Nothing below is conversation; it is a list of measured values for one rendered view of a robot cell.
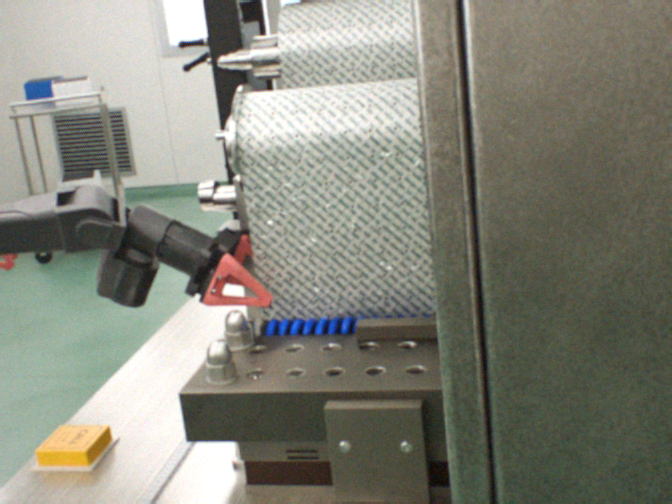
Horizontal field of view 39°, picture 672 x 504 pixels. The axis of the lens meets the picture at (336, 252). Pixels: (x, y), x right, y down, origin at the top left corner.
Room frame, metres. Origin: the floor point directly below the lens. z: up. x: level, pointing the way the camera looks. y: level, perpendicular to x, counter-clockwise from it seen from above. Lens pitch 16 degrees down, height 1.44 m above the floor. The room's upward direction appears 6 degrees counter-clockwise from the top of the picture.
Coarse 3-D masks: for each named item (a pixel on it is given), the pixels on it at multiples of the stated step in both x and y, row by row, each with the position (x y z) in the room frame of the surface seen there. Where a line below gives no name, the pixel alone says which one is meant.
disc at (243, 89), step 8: (240, 88) 1.16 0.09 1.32; (248, 88) 1.19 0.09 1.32; (240, 96) 1.15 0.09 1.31; (232, 104) 1.14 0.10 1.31; (232, 112) 1.12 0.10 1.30; (232, 120) 1.12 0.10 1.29; (232, 128) 1.11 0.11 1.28; (232, 136) 1.11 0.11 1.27; (232, 144) 1.11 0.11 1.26; (232, 152) 1.11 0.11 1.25; (240, 168) 1.12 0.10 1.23; (240, 176) 1.11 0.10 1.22; (240, 184) 1.12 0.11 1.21
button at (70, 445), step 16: (64, 432) 1.09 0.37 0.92; (80, 432) 1.09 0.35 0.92; (96, 432) 1.08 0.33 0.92; (48, 448) 1.05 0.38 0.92; (64, 448) 1.05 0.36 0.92; (80, 448) 1.04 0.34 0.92; (96, 448) 1.06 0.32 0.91; (48, 464) 1.05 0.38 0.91; (64, 464) 1.04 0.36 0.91; (80, 464) 1.04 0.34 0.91
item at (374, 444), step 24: (336, 408) 0.87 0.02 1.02; (360, 408) 0.87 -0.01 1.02; (384, 408) 0.86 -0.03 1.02; (408, 408) 0.86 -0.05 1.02; (336, 432) 0.88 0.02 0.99; (360, 432) 0.87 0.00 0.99; (384, 432) 0.86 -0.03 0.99; (408, 432) 0.86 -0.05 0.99; (336, 456) 0.88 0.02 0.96; (360, 456) 0.87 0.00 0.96; (384, 456) 0.86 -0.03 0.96; (408, 456) 0.86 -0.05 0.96; (336, 480) 0.88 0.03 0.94; (360, 480) 0.87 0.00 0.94; (384, 480) 0.87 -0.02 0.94; (408, 480) 0.86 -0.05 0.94
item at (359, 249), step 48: (288, 192) 1.10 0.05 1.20; (336, 192) 1.09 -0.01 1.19; (384, 192) 1.08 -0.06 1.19; (288, 240) 1.11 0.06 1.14; (336, 240) 1.09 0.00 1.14; (384, 240) 1.08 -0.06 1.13; (288, 288) 1.11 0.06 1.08; (336, 288) 1.09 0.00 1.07; (384, 288) 1.08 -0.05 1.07; (432, 288) 1.07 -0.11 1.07
